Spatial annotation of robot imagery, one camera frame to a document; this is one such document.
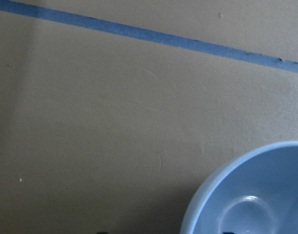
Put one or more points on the blue bowl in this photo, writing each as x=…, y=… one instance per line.
x=256, y=193

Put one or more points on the brown paper table cover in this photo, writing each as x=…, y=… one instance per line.
x=113, y=112

